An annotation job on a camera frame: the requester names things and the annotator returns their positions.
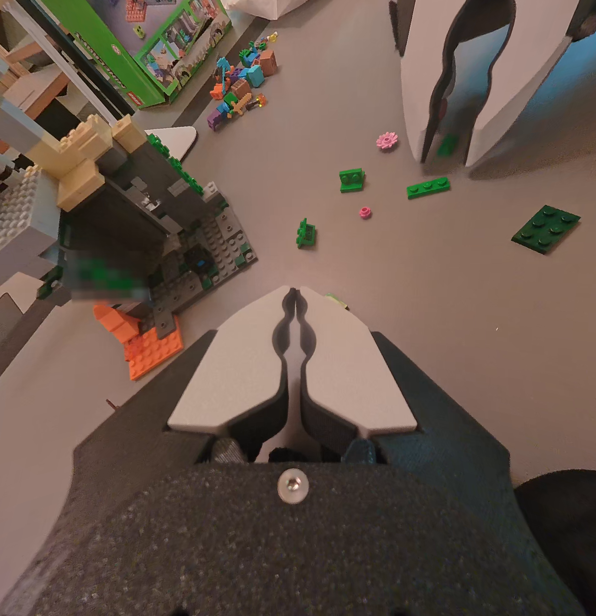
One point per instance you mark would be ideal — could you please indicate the green toy brick set box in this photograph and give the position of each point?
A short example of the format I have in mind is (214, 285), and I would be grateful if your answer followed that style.
(110, 57)

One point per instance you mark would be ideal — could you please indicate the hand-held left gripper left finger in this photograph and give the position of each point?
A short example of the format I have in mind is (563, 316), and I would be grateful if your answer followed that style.
(226, 380)

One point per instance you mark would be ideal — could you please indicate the large light pink flower piece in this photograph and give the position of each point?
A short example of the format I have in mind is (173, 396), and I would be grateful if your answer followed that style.
(387, 140)

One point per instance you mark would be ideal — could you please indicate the black wrist rest cushion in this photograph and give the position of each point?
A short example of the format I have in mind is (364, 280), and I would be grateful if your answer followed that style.
(567, 529)

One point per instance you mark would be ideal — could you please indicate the dark green plate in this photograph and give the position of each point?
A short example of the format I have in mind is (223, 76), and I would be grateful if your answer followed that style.
(546, 228)

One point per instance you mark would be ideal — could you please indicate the toy brick castle model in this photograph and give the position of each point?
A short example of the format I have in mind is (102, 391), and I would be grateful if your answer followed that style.
(134, 207)

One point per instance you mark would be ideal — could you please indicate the small green plate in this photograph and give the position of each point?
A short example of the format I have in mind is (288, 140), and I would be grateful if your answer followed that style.
(337, 301)

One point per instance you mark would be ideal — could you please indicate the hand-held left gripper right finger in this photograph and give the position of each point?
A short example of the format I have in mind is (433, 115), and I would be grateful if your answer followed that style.
(360, 380)

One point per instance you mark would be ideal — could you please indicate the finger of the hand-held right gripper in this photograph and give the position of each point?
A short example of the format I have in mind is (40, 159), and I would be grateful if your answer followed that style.
(533, 57)
(423, 57)

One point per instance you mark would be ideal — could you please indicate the pile of colourful loose bricks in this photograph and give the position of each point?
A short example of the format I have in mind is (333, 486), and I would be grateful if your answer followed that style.
(245, 82)

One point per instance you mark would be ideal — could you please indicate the dark brown twig brick piece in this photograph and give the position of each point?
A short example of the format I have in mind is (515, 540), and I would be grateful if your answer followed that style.
(114, 404)

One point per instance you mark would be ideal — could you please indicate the wooden white book stand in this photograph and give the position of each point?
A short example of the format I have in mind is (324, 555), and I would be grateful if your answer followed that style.
(177, 139)

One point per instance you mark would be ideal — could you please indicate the bright green square plate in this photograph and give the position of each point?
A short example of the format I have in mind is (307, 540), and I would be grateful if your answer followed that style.
(352, 180)

